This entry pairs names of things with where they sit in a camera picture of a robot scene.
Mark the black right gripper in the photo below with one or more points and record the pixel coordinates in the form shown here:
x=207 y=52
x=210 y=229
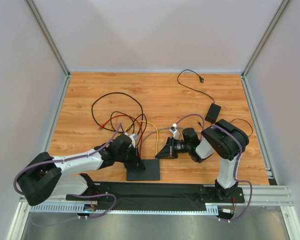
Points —
x=170 y=146

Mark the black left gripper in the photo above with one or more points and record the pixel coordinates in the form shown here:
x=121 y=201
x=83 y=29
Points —
x=134 y=160

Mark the black network switch box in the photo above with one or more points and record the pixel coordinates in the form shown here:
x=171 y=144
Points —
x=148 y=171

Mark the black power adapter brick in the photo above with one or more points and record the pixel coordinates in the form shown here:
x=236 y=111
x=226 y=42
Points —
x=212 y=113

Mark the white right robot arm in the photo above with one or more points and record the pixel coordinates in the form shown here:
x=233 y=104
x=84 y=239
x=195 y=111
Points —
x=223 y=138

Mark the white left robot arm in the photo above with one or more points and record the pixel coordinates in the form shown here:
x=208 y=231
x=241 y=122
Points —
x=48 y=176

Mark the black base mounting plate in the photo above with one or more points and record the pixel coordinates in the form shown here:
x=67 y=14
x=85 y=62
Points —
x=165 y=196

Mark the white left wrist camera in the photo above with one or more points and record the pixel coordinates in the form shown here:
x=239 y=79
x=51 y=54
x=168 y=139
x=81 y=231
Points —
x=133 y=138

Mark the black cable teal plug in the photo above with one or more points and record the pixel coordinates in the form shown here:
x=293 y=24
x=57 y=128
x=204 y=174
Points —
x=114 y=108

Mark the grey slotted cable duct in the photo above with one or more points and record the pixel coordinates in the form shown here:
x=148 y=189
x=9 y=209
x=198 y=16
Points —
x=82 y=208

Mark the aluminium front frame rail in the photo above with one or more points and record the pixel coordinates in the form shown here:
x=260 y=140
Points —
x=257 y=195

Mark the aluminium left frame post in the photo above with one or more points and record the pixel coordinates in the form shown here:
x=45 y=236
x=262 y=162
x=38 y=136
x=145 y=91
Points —
x=46 y=34

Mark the aluminium frame post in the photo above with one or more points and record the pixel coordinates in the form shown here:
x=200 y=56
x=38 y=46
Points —
x=265 y=37
x=46 y=34

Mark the aluminium right frame post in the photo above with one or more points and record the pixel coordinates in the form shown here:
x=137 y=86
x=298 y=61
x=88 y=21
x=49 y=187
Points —
x=265 y=37

